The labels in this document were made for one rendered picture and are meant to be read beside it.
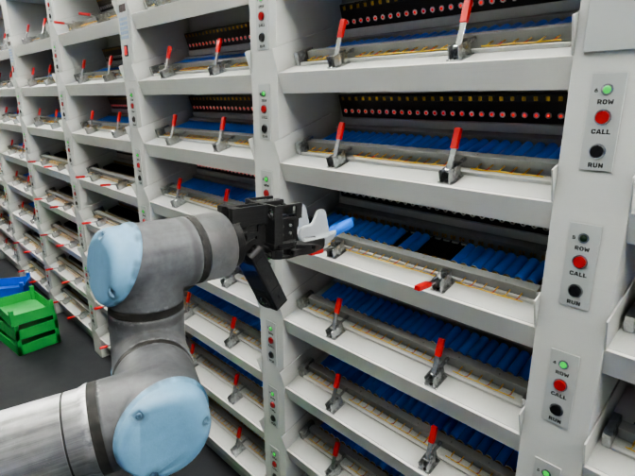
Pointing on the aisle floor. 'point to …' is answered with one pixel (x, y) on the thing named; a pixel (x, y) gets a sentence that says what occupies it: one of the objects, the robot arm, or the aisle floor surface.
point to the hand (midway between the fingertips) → (324, 235)
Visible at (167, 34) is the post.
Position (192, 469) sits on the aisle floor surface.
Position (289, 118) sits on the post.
